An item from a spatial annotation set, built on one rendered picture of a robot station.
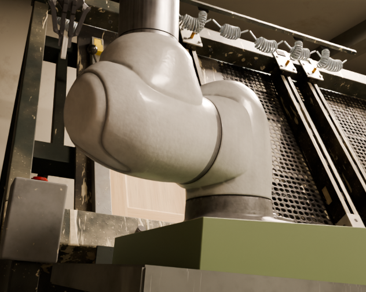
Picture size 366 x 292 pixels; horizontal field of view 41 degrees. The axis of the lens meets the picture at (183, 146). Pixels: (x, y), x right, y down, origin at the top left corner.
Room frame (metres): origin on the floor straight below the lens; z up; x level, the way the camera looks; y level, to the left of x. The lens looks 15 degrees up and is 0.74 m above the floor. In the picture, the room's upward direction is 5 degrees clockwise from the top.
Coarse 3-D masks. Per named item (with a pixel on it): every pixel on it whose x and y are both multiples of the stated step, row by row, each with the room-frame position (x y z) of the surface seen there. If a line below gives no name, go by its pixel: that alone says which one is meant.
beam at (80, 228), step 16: (0, 224) 1.27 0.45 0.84; (64, 224) 1.33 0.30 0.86; (80, 224) 1.35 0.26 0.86; (96, 224) 1.37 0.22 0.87; (112, 224) 1.39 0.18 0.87; (128, 224) 1.42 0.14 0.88; (144, 224) 1.44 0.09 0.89; (160, 224) 1.46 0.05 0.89; (0, 240) 1.26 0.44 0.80; (64, 240) 1.31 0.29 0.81; (80, 240) 1.33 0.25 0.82; (96, 240) 1.35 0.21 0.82; (112, 240) 1.37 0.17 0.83; (64, 256) 1.35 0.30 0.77; (80, 256) 1.37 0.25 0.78
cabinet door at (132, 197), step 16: (112, 176) 1.53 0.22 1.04; (128, 176) 1.56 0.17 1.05; (112, 192) 1.50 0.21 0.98; (128, 192) 1.53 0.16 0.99; (144, 192) 1.55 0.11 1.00; (160, 192) 1.58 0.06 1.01; (176, 192) 1.61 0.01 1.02; (112, 208) 1.47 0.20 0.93; (128, 208) 1.49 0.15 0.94; (144, 208) 1.52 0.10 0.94; (160, 208) 1.54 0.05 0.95; (176, 208) 1.57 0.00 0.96
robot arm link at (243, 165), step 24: (216, 96) 0.77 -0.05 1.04; (240, 96) 0.78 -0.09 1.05; (240, 120) 0.77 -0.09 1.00; (264, 120) 0.81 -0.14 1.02; (240, 144) 0.76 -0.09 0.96; (264, 144) 0.80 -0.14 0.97; (216, 168) 0.76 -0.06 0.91; (240, 168) 0.77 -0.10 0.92; (264, 168) 0.80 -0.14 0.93; (192, 192) 0.82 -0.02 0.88; (216, 192) 0.79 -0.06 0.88; (240, 192) 0.78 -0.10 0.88; (264, 192) 0.81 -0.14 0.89
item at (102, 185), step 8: (96, 56) 1.81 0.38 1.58; (96, 168) 1.50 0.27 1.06; (104, 168) 1.51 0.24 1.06; (96, 176) 1.48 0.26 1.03; (104, 176) 1.49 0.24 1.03; (96, 184) 1.46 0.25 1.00; (104, 184) 1.47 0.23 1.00; (96, 192) 1.45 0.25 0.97; (104, 192) 1.46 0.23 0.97; (96, 200) 1.43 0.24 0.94; (104, 200) 1.44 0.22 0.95; (96, 208) 1.42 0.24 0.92; (104, 208) 1.43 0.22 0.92
